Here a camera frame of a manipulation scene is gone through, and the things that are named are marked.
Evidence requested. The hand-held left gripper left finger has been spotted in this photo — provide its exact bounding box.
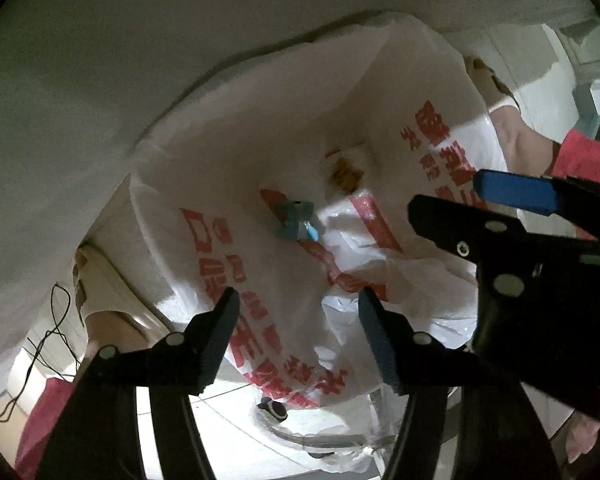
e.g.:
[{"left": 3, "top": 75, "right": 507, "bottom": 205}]
[{"left": 32, "top": 288, "right": 241, "bottom": 480}]

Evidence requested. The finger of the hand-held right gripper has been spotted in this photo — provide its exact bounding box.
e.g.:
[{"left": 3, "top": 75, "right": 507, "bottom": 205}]
[
  {"left": 408, "top": 194, "right": 597, "bottom": 264},
  {"left": 472, "top": 170, "right": 600, "bottom": 242}
]

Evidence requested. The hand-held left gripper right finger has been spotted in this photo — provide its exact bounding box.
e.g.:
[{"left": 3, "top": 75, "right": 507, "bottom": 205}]
[{"left": 357, "top": 288, "right": 481, "bottom": 480}]

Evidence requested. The white red-print plastic bag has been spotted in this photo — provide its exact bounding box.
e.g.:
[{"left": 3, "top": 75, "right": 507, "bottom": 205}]
[{"left": 127, "top": 12, "right": 523, "bottom": 476}]

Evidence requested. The person's right hand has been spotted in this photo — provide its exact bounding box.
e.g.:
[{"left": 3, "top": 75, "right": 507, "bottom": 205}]
[{"left": 565, "top": 410, "right": 600, "bottom": 467}]

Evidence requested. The person's right leg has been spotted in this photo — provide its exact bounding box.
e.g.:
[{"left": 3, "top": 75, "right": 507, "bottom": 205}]
[{"left": 490, "top": 105, "right": 600, "bottom": 181}]

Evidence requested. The person's leg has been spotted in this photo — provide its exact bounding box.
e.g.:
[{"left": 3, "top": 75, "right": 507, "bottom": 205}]
[
  {"left": 490, "top": 105, "right": 600, "bottom": 181},
  {"left": 15, "top": 310, "right": 151, "bottom": 480}
]

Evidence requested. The small black white object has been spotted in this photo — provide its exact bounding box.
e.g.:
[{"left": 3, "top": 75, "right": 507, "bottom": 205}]
[{"left": 257, "top": 396, "right": 288, "bottom": 423}]

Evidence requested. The beige right slipper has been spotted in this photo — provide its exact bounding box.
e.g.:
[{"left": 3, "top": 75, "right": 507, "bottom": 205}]
[{"left": 465, "top": 55, "right": 520, "bottom": 109}]

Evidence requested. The beige slipper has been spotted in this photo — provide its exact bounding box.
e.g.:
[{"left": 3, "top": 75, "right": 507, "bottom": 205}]
[
  {"left": 465, "top": 55, "right": 520, "bottom": 109},
  {"left": 72, "top": 242, "right": 112, "bottom": 328}
]

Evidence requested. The yellow snack wrapper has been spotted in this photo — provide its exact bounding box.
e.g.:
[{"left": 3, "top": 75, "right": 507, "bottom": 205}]
[{"left": 322, "top": 147, "right": 366, "bottom": 196}]

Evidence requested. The blue wrapper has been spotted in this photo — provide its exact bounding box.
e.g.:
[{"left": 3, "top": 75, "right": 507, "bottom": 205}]
[{"left": 275, "top": 199, "right": 321, "bottom": 242}]

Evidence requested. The beige left slipper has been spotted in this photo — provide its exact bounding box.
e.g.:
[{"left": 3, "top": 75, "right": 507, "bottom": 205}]
[{"left": 72, "top": 242, "right": 112, "bottom": 328}]

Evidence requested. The person's left leg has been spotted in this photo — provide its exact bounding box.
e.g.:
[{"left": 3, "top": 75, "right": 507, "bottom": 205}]
[{"left": 15, "top": 310, "right": 151, "bottom": 480}]

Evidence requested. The black cable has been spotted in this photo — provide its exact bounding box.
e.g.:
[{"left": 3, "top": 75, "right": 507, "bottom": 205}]
[{"left": 0, "top": 282, "right": 88, "bottom": 423}]

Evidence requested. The bed with ring-print sheet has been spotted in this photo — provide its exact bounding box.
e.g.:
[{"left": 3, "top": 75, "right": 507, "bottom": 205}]
[{"left": 0, "top": 0, "right": 600, "bottom": 411}]

